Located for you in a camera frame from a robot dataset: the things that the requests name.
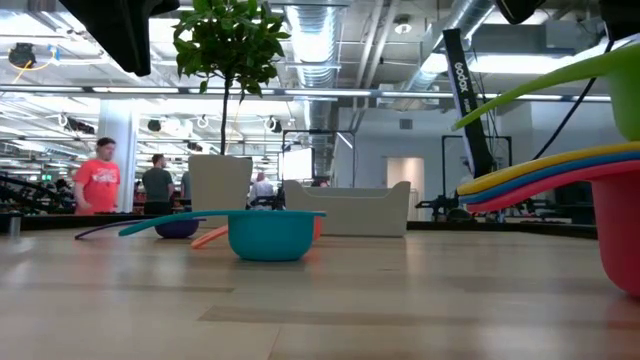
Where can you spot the green measuring cup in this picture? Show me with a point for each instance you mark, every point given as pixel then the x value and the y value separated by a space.
pixel 625 100

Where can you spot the person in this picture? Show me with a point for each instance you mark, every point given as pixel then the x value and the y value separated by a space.
pixel 186 185
pixel 157 185
pixel 261 190
pixel 97 182

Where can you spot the black Godox softbox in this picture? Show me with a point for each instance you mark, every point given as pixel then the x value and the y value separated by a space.
pixel 462 85

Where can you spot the silver ventilation duct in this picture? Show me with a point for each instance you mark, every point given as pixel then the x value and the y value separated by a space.
pixel 470 10
pixel 312 40

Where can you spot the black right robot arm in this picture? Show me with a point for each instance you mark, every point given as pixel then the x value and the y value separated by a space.
pixel 517 10

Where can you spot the white planter pot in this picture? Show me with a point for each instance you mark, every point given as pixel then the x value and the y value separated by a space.
pixel 220 185

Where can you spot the green leafy tree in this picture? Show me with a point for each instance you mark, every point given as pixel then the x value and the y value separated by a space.
pixel 225 40

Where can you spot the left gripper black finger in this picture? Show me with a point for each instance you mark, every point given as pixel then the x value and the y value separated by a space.
pixel 125 35

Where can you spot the white basket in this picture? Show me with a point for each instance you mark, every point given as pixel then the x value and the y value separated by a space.
pixel 360 210

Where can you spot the orange measuring cup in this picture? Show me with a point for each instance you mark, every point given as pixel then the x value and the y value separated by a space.
pixel 210 237

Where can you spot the teal measuring cup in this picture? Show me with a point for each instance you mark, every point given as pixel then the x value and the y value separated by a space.
pixel 270 240

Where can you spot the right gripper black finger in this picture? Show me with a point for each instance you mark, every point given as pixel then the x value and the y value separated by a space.
pixel 622 17

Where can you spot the black ceiling-mounted device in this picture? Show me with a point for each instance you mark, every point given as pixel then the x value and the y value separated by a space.
pixel 22 55

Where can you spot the bright white monitor screen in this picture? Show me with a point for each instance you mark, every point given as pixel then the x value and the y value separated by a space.
pixel 297 164

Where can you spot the white column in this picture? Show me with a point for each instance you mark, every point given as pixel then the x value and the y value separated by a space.
pixel 120 125

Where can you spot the indigo measuring cup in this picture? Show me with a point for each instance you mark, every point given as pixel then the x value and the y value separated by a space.
pixel 175 230

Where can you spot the small metal post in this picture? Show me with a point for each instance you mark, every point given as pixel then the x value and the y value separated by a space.
pixel 14 227

